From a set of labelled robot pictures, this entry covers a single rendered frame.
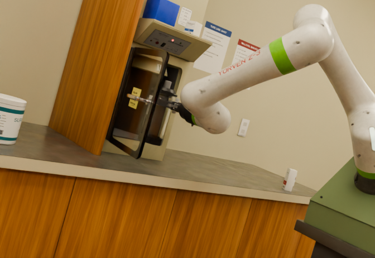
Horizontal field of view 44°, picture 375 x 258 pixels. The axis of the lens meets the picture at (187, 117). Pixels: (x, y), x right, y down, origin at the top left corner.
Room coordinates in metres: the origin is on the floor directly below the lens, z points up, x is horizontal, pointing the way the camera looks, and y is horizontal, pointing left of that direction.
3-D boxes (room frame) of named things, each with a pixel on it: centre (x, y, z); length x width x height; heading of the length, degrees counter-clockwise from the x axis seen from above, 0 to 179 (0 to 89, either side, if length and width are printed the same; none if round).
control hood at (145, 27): (1.96, 0.14, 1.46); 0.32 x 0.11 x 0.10; 129
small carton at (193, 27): (2.01, 0.08, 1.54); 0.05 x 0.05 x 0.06; 55
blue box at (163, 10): (1.89, 0.22, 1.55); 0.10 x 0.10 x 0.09; 39
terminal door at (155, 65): (1.76, 0.21, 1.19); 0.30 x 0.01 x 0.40; 32
